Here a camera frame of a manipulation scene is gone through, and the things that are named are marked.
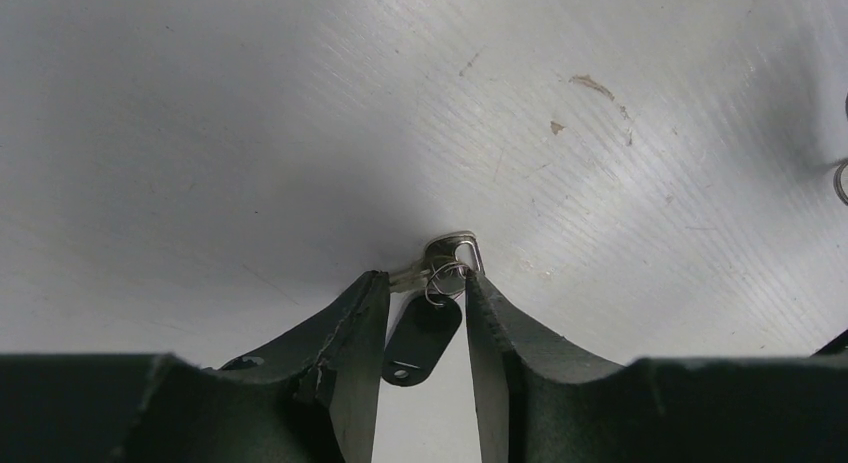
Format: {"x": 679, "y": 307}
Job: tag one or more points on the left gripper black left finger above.
{"x": 309, "y": 395}

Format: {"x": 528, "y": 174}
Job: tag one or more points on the key with black head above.
{"x": 432, "y": 315}

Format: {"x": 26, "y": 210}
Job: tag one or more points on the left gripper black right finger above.
{"x": 541, "y": 398}

